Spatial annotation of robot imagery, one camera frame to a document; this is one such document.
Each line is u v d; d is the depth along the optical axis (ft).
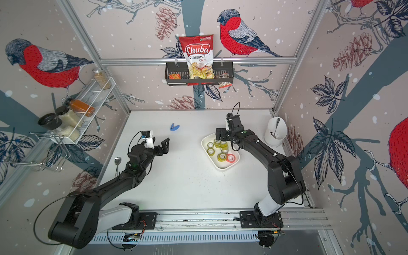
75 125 2.16
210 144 3.30
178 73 3.11
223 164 2.96
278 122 3.12
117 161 3.03
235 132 2.25
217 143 3.28
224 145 3.19
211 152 3.17
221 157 3.04
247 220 2.39
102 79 2.80
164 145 2.57
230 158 3.11
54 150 2.24
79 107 2.37
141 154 2.16
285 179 1.51
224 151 3.21
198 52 2.67
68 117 2.15
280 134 3.29
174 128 3.59
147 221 2.40
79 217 1.35
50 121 1.90
